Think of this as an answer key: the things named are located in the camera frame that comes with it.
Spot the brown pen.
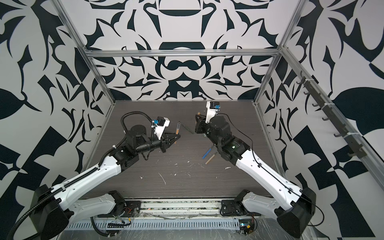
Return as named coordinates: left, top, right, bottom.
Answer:
left=176, top=121, right=181, bottom=135

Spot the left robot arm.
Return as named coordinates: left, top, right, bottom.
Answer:
left=30, top=125, right=181, bottom=240

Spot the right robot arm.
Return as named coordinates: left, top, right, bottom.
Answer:
left=195, top=115, right=317, bottom=238

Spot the dark green pen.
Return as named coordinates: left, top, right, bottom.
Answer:
left=181, top=123, right=195, bottom=134

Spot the blue pen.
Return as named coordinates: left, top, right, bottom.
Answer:
left=202, top=145, right=215, bottom=159

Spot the tan pen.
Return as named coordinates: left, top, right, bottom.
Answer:
left=205, top=152, right=217, bottom=165

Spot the green circuit board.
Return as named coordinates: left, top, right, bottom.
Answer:
left=239, top=218, right=258, bottom=235

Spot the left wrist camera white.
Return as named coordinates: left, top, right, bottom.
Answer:
left=154, top=117, right=170, bottom=140

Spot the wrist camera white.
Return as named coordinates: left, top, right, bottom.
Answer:
left=154, top=117, right=170, bottom=140
left=205, top=101, right=220, bottom=124

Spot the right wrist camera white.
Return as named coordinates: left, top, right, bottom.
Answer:
left=205, top=101, right=220, bottom=124

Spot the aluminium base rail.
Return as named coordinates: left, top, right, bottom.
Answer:
left=123, top=198, right=233, bottom=219

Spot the white cable duct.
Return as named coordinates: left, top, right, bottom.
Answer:
left=64, top=218, right=245, bottom=231

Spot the wall hook rack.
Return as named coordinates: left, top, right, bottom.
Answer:
left=298, top=73, right=368, bottom=159

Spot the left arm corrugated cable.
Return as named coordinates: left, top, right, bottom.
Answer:
left=5, top=110, right=154, bottom=240

